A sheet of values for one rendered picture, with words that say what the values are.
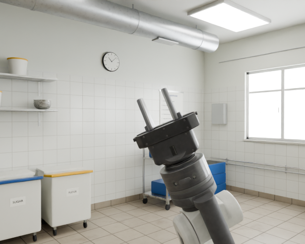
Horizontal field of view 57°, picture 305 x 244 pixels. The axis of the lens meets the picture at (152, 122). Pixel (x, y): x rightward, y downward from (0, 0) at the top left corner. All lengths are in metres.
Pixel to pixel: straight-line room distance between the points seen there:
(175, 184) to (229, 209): 0.11
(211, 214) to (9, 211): 3.20
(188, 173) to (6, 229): 3.24
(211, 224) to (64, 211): 3.37
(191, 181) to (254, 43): 5.37
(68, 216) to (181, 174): 3.40
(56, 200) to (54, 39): 2.24
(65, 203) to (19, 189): 0.59
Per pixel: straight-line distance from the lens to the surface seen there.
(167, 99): 0.50
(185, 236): 0.53
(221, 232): 0.51
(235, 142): 5.86
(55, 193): 3.71
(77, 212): 3.88
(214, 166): 5.42
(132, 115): 4.97
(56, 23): 4.52
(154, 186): 4.87
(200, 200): 0.50
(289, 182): 5.44
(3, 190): 3.51
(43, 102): 3.96
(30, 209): 3.64
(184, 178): 0.50
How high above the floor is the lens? 1.43
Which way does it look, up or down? level
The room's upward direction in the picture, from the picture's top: straight up
